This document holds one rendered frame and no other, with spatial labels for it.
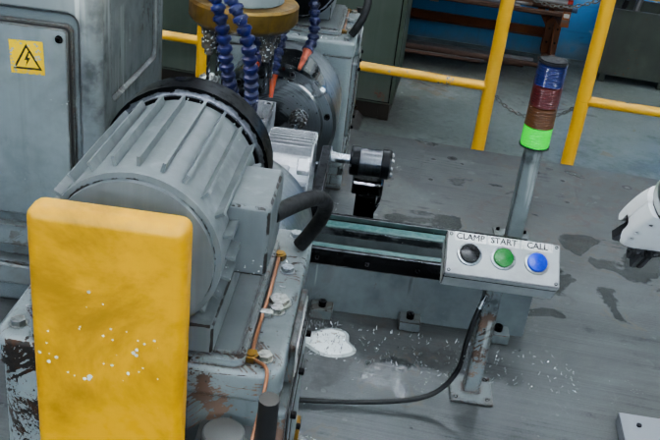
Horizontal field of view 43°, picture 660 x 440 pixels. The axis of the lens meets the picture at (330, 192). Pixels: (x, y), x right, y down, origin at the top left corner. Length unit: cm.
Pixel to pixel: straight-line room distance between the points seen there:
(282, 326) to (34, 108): 64
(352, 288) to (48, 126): 59
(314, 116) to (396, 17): 285
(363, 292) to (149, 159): 83
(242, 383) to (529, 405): 71
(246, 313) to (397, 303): 70
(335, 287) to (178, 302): 85
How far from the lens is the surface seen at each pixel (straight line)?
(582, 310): 171
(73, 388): 77
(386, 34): 452
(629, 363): 161
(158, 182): 73
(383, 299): 153
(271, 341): 86
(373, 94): 462
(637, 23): 602
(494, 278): 125
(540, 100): 175
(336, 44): 186
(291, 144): 145
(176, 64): 484
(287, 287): 94
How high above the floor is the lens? 167
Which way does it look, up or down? 26 degrees down
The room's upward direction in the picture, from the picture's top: 7 degrees clockwise
